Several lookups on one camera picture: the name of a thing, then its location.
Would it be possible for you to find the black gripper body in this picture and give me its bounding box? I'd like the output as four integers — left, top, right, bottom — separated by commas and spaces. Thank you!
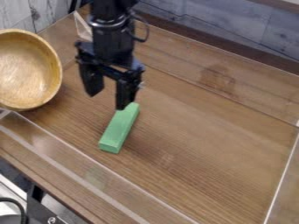
73, 20, 147, 81

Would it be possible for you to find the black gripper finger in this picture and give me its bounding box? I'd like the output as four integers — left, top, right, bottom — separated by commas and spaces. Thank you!
116, 77, 141, 110
79, 64, 104, 97

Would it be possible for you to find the green rectangular stick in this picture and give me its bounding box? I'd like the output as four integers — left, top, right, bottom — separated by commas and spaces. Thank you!
97, 102, 140, 154

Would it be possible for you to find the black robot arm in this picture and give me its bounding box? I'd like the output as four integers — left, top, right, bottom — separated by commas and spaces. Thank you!
75, 0, 148, 110

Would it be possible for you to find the wooden bowl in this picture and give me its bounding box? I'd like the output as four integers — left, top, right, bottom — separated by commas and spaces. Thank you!
0, 29, 63, 111

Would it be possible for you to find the clear acrylic corner bracket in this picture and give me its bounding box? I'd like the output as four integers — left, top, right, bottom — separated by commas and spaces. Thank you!
73, 11, 92, 41

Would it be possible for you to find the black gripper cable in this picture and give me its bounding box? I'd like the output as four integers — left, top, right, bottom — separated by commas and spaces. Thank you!
127, 13, 151, 44

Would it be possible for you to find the clear acrylic back wall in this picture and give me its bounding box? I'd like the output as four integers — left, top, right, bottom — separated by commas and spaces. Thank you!
39, 10, 299, 126

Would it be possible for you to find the clear acrylic wall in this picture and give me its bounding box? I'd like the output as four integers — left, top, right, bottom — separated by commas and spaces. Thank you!
39, 10, 299, 126
0, 109, 200, 224

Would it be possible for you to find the clear acrylic front wall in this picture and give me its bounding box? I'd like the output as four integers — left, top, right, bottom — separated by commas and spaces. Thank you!
0, 109, 200, 224

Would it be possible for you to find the black cable on floor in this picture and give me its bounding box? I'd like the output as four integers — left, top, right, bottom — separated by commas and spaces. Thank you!
0, 197, 28, 224

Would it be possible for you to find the black table leg bracket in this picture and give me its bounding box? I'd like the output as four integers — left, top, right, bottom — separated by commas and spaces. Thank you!
25, 185, 68, 224

